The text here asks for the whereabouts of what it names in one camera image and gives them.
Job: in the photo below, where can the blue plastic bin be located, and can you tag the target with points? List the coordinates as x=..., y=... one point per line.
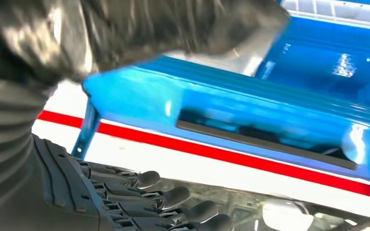
x=316, y=63

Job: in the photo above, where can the white plastic bin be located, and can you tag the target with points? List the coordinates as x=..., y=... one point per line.
x=316, y=9

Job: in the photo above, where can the white car with red stripe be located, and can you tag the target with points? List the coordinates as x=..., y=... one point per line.
x=204, y=172

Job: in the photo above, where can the blue steel shelf rack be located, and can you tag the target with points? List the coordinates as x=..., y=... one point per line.
x=134, y=92

